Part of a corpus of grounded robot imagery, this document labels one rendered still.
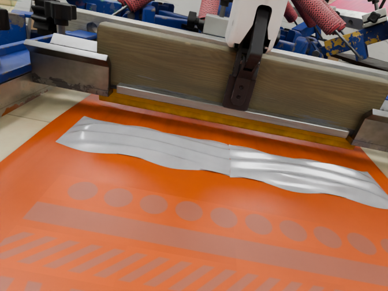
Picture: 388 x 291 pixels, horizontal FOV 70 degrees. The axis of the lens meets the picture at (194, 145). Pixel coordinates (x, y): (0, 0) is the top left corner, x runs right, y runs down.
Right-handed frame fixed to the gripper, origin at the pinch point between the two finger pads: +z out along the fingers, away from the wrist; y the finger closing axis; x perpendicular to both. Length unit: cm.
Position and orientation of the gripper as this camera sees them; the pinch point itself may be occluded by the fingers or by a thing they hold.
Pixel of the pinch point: (237, 87)
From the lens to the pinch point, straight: 36.8
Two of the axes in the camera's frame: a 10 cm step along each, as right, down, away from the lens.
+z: -1.8, 8.6, 4.8
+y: -0.7, 4.7, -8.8
